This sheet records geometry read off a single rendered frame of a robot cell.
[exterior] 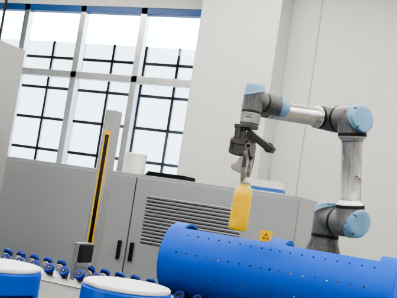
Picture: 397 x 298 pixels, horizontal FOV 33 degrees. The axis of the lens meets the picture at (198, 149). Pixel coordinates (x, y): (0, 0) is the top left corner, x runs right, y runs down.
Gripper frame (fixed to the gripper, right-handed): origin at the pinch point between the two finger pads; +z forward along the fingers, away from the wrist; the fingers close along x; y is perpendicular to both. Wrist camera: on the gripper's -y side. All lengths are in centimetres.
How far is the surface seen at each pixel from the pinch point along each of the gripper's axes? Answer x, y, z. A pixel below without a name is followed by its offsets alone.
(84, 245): -13, 70, 37
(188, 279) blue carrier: -3.0, 17.0, 40.3
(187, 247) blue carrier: -2.8, 19.3, 28.5
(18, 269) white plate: 59, 49, 41
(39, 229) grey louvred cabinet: -156, 189, 45
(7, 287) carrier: 62, 49, 46
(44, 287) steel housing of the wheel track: -5, 80, 56
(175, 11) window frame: -281, 177, -151
